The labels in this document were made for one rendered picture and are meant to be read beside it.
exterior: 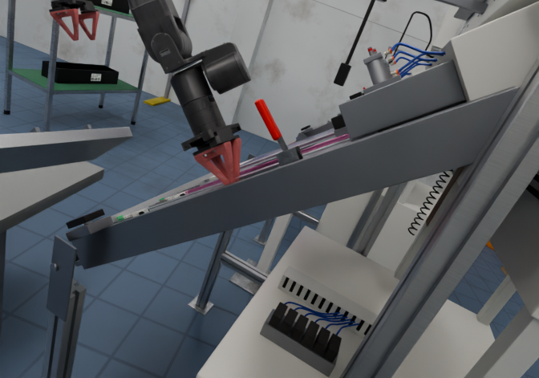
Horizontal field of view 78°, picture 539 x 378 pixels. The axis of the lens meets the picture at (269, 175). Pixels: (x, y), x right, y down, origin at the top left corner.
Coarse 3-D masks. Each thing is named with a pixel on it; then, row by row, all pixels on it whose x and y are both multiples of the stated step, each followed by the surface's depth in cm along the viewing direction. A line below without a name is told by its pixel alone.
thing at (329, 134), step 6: (324, 132) 102; (330, 132) 86; (312, 138) 95; (318, 138) 85; (324, 138) 85; (294, 144) 98; (300, 144) 87; (306, 144) 87; (276, 150) 111; (258, 156) 115; (264, 156) 97; (270, 156) 91; (276, 156) 91; (246, 162) 106; (252, 162) 94; (258, 162) 93; (240, 168) 96; (246, 168) 95; (204, 180) 101; (210, 180) 100
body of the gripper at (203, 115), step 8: (192, 104) 54; (200, 104) 54; (208, 104) 54; (216, 104) 56; (184, 112) 55; (192, 112) 54; (200, 112) 54; (208, 112) 54; (216, 112) 55; (192, 120) 55; (200, 120) 54; (208, 120) 54; (216, 120) 55; (192, 128) 55; (200, 128) 54; (208, 128) 54; (216, 128) 53; (224, 128) 55; (232, 128) 58; (240, 128) 60; (200, 136) 52; (208, 136) 52; (184, 144) 54; (192, 144) 55; (200, 144) 56
